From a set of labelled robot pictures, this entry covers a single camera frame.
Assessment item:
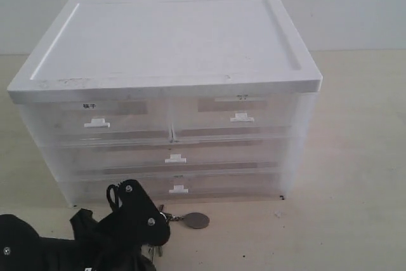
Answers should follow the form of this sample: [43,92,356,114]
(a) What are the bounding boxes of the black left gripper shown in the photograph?
[70,180,171,270]

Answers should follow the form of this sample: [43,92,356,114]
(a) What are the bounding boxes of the clear top right drawer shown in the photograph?
[171,94,298,139]

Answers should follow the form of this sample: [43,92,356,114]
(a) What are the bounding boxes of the key bunch with blue tag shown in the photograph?
[148,204,210,261]

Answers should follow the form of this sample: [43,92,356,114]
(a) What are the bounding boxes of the white plastic drawer cabinet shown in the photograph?
[7,0,322,199]

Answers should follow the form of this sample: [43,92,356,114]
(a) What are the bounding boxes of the clear bottom wide drawer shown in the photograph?
[57,171,287,205]

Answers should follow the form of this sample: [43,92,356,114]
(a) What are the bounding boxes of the clear top left drawer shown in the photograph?
[32,100,169,142]

